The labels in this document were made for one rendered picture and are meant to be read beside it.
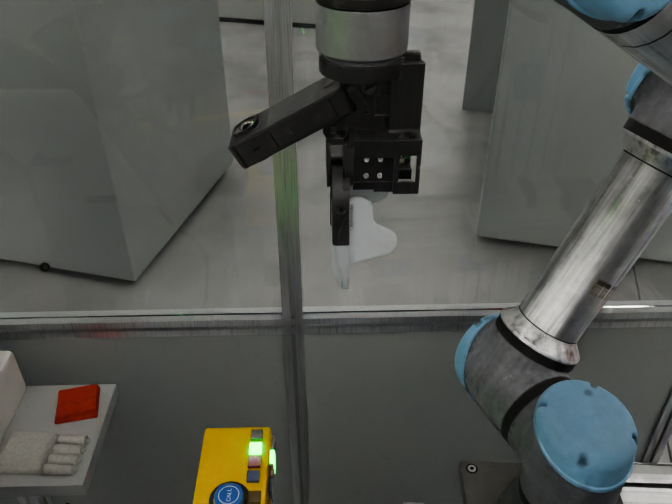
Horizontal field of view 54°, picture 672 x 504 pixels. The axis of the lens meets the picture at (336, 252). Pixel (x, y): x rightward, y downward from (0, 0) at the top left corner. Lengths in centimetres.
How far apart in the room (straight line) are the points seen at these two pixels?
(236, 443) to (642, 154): 67
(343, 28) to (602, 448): 54
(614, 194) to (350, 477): 108
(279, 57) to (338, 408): 80
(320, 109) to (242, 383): 97
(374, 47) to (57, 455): 101
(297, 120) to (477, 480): 65
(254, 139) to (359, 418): 105
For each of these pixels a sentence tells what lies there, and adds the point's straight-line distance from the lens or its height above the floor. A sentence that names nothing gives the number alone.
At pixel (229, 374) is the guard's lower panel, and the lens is 143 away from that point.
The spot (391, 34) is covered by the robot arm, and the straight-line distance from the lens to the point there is 53.
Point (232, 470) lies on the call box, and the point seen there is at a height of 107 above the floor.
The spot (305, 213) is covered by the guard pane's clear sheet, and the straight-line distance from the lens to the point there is 118.
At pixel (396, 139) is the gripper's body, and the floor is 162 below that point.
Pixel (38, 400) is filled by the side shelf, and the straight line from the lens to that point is 147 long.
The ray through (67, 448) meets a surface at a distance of 134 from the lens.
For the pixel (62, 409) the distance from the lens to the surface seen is 140.
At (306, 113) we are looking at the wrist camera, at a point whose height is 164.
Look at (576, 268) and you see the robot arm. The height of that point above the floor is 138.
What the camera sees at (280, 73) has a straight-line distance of 106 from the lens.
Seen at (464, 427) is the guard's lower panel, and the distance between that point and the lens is 159.
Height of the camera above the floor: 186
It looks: 35 degrees down
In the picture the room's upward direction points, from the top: straight up
